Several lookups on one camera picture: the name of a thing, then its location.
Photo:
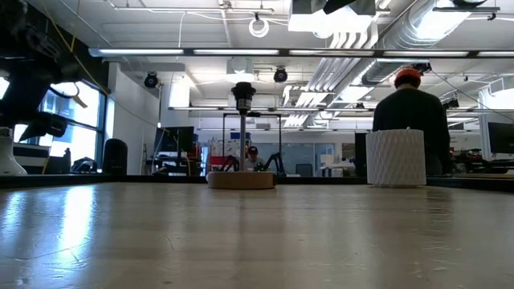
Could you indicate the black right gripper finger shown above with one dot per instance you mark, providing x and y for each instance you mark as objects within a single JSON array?
[{"x": 337, "y": 5}]

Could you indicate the wooden base table lamp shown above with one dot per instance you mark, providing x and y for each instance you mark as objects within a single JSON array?
[{"x": 241, "y": 180}]

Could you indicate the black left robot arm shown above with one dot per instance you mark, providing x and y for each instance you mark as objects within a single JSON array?
[{"x": 36, "y": 40}]

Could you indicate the black background robot arm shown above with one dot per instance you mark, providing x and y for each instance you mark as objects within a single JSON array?
[
  {"x": 229, "y": 162},
  {"x": 277, "y": 162}
]

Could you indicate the white ceiling box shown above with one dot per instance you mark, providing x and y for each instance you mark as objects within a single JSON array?
[{"x": 313, "y": 22}]

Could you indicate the black and white striped box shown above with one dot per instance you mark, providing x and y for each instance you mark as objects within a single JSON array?
[{"x": 32, "y": 158}]

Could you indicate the large window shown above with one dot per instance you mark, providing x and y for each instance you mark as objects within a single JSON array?
[{"x": 88, "y": 120}]

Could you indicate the black bag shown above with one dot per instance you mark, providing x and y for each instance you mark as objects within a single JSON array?
[{"x": 84, "y": 166}]

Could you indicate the long ceiling light strip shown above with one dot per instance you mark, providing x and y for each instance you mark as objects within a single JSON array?
[{"x": 233, "y": 52}]

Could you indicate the person with orange cap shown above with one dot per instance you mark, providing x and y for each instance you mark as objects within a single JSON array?
[{"x": 409, "y": 108}]

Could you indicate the black computer monitor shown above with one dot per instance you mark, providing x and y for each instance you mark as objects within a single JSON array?
[{"x": 174, "y": 138}]

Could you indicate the white textured cylinder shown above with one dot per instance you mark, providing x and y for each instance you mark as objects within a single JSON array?
[{"x": 395, "y": 158}]

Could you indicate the seated person with dark cap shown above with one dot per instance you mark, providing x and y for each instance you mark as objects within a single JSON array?
[{"x": 253, "y": 160}]

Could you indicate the dark computer monitor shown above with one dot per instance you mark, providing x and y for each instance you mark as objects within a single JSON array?
[{"x": 502, "y": 138}]

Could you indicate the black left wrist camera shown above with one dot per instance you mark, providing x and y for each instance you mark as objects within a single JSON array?
[{"x": 44, "y": 125}]

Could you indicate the silver ventilation duct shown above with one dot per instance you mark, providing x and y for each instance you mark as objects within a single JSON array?
[{"x": 405, "y": 36}]

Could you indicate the black ceiling camera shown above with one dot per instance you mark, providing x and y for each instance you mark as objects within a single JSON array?
[
  {"x": 280, "y": 75},
  {"x": 151, "y": 80}
]

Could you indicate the black aluminium table frame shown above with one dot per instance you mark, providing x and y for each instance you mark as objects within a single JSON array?
[{"x": 80, "y": 181}]

